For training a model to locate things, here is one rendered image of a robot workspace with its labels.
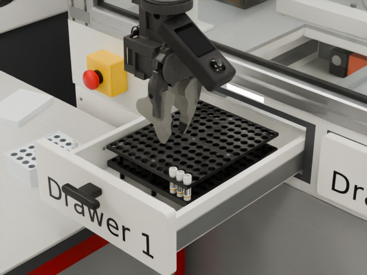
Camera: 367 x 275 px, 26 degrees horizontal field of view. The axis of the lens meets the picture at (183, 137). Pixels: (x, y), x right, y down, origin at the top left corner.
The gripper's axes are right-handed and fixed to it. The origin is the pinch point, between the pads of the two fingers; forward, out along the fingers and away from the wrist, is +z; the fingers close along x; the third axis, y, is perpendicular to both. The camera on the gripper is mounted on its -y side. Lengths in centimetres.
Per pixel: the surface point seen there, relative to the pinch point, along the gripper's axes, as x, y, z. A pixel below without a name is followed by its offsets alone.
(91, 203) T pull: 14.3, 2.8, 6.9
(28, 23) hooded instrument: -37, 86, 17
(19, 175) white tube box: 4.4, 34.7, 20.6
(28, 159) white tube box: 2.2, 34.9, 18.3
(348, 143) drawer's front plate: -21.7, -15.7, 4.5
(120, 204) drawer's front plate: 10.7, 0.8, 7.9
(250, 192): -9.4, -7.0, 11.6
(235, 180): -6.1, -6.4, 8.2
